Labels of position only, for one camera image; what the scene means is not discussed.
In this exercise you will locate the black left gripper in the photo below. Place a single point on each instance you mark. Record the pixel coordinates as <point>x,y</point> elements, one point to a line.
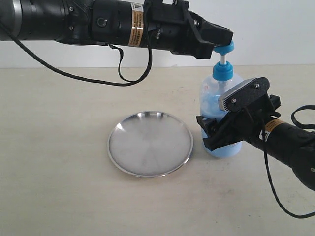
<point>174,28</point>

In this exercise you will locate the blue soap pump bottle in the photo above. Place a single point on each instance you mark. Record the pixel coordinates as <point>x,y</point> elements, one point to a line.
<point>216,84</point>

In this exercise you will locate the round steel plate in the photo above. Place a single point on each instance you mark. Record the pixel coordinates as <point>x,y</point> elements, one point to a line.
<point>150,144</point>

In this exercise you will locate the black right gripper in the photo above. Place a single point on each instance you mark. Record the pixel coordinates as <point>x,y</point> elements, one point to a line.
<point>247,124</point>

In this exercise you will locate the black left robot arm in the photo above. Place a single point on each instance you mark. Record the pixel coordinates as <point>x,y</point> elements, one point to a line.
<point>76,22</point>

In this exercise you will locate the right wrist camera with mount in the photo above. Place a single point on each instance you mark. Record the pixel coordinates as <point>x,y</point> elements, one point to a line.
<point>243,94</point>

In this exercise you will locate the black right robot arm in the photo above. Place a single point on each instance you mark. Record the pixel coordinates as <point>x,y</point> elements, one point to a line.
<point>294,147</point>

